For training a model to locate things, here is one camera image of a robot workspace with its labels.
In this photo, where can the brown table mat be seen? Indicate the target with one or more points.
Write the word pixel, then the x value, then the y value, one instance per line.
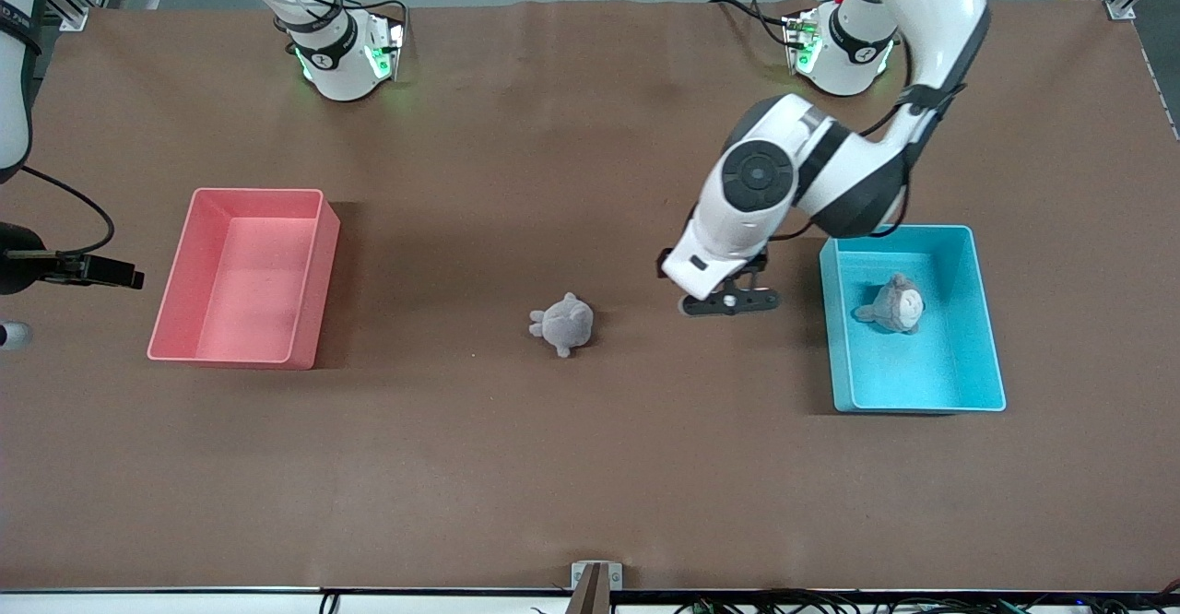
pixel 590 466

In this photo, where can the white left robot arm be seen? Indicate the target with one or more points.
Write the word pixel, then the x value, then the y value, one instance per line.
pixel 931 5

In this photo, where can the grey plush toy white face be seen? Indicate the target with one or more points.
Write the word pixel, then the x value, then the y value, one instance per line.
pixel 894 305

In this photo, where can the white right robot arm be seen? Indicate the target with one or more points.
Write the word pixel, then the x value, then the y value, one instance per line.
pixel 336 61

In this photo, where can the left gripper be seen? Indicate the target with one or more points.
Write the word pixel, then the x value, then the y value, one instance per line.
pixel 758 262

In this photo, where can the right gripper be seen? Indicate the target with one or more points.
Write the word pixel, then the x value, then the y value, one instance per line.
pixel 20 258

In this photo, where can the pink plastic box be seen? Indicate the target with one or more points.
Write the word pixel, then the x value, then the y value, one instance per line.
pixel 240 301

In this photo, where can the silver camera mount bracket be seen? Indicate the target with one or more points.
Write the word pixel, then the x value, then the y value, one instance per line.
pixel 579 575

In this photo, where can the blue plastic box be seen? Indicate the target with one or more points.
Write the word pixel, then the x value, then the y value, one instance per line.
pixel 922 374

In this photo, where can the plain grey plush toy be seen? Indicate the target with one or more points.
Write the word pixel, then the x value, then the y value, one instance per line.
pixel 564 324

